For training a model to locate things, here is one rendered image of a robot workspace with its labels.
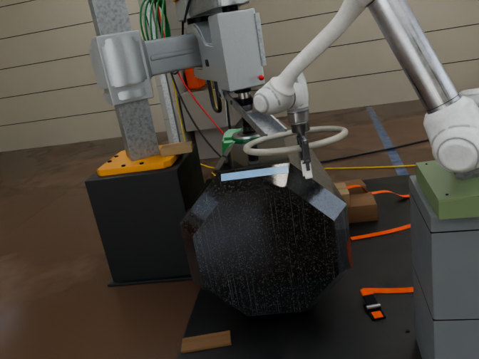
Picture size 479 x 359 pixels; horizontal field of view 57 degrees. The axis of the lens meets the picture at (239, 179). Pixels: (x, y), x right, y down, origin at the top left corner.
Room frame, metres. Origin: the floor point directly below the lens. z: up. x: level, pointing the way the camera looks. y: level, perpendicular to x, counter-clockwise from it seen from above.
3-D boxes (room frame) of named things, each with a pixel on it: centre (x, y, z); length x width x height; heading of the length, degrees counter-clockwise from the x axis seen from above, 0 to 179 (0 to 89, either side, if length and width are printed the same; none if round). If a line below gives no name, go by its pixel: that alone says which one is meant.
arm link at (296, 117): (1.80, -0.28, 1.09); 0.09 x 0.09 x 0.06
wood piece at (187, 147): (2.81, 0.36, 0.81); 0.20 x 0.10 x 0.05; 89
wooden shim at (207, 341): (1.87, 0.30, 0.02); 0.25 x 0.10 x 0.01; 90
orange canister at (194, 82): (5.86, 0.33, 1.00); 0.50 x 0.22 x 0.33; 167
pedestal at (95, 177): (2.90, 0.61, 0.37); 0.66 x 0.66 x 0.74; 81
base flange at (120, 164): (2.90, 0.61, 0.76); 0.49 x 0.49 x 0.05; 81
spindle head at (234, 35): (2.72, -0.09, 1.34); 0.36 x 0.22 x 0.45; 16
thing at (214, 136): (5.93, 0.10, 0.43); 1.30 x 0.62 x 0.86; 167
